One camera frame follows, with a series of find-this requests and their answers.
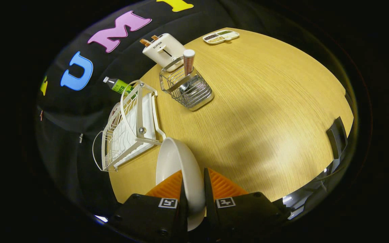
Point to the white toaster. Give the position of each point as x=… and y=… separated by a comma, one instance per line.
x=164, y=50

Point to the brown toast slice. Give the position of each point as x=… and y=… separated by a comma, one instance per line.
x=145, y=42
x=155, y=37

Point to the green label drink bottle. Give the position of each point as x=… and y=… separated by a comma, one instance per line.
x=120, y=86

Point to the white round plate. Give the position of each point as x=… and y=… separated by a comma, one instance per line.
x=177, y=162

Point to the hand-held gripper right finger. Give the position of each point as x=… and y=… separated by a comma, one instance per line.
x=209, y=209

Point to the white divided dish with beans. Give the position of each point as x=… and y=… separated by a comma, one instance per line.
x=219, y=36

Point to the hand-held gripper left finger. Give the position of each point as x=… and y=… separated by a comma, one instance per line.
x=183, y=209

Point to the black chair backrest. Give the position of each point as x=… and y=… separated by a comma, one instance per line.
x=336, y=136

